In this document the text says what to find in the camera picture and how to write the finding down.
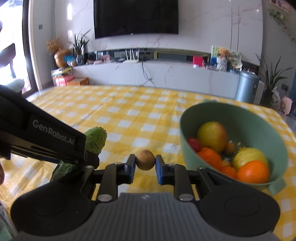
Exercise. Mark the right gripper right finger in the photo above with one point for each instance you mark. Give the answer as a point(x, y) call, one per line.
point(177, 176)

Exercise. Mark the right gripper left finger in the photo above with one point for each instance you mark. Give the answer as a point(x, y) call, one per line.
point(113, 176)

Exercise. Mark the red tomato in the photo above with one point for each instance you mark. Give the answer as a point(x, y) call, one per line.
point(195, 144)

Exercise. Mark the green cucumber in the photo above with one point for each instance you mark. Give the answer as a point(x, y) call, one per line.
point(95, 141)

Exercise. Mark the orange mandarin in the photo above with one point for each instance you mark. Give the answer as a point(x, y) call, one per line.
point(254, 172)
point(229, 171)
point(211, 157)

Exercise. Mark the large yellow-green pear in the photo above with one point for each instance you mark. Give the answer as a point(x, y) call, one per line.
point(213, 134)

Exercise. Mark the yellow lemon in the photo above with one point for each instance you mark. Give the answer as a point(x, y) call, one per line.
point(246, 155)

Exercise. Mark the yellow checked tablecloth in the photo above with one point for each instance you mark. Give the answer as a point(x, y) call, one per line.
point(137, 118)

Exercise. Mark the orange cardboard box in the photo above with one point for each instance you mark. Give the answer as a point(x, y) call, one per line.
point(78, 82)

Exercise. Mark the copper vase dried flowers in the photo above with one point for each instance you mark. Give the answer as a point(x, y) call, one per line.
point(54, 47)

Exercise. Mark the left potted plant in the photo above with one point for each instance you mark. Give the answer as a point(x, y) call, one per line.
point(79, 44)

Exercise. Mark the white TV console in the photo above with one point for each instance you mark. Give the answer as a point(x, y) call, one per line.
point(160, 74)

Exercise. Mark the white wifi router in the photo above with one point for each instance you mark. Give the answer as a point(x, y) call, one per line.
point(132, 56)

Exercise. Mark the red box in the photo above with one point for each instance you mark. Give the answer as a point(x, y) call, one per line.
point(198, 61)

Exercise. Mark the grey metal trash can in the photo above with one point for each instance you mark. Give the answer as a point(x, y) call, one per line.
point(247, 87)

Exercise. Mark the teddy bear toy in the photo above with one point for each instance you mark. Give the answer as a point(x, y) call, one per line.
point(222, 59)

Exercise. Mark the white plastic bag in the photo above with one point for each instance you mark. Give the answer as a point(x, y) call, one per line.
point(275, 101)

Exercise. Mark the pink pig toy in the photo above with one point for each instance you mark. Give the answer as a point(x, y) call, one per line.
point(286, 105)

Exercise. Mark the black television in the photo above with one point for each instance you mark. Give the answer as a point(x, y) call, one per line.
point(124, 17)

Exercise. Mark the potted green plant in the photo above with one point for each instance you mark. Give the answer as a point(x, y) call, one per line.
point(272, 75)

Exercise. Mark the trailing ivy plant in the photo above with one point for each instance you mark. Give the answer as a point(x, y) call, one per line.
point(282, 21)

